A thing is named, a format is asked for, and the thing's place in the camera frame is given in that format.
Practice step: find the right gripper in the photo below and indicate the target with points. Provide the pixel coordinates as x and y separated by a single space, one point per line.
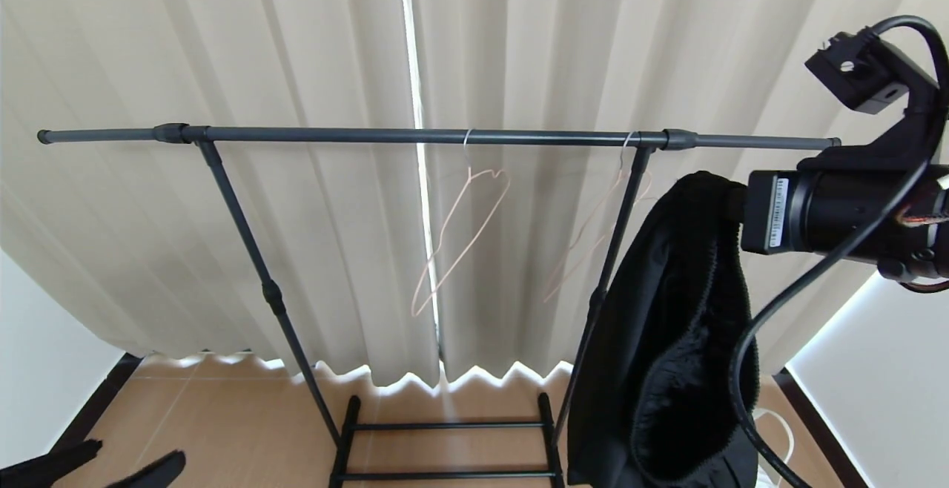
823 206

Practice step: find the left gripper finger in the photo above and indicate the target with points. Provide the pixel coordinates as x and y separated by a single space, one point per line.
44 469
156 473

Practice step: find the black shorts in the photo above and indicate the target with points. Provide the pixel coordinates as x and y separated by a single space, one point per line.
652 310

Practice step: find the white laundry basket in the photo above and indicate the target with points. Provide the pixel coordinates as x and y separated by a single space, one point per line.
789 440

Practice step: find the pink clothes hanger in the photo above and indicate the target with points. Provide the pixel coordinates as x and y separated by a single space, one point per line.
588 251
462 251

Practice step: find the black clothes rack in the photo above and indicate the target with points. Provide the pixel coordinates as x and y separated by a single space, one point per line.
371 134

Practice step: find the beige curtain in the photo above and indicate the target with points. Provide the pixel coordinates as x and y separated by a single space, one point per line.
148 251

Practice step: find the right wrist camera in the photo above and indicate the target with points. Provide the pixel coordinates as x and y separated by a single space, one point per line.
860 73

